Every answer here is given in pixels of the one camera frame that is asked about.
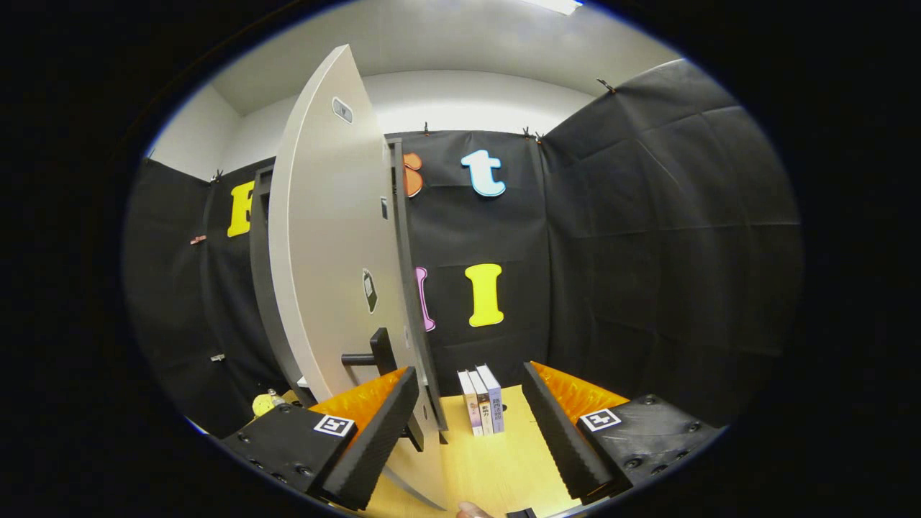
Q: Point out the dark grey shoe cabinet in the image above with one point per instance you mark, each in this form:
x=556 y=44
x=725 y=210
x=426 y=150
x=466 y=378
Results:
x=404 y=237

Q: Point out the green label plastic bottle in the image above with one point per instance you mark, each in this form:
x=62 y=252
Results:
x=276 y=397

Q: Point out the yellow pineapple plush toy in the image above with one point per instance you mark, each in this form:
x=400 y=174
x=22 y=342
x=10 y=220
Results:
x=262 y=405

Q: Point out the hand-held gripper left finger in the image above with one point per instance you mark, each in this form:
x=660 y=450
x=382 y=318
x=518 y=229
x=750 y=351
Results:
x=378 y=446

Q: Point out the long ceiling light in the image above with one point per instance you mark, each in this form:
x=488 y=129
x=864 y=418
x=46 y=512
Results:
x=555 y=5

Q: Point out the black backdrop cloth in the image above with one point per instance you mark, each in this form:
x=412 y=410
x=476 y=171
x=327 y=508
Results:
x=647 y=252

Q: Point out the beige shoe cabinet door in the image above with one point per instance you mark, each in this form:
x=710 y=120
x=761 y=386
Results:
x=324 y=237

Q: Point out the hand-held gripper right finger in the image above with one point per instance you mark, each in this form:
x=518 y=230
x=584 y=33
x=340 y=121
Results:
x=557 y=439

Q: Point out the grey book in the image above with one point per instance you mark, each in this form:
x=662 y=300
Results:
x=483 y=406

